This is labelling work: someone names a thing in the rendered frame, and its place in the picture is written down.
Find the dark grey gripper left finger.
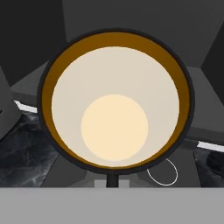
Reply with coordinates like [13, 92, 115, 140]
[83, 171, 108, 188]

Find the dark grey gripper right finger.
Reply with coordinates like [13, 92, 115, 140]
[117, 171, 146, 188]

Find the black mug with cream inside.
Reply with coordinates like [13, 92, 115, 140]
[36, 27, 196, 188]

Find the dark grey cupboard run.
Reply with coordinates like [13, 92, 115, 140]
[0, 0, 224, 144]

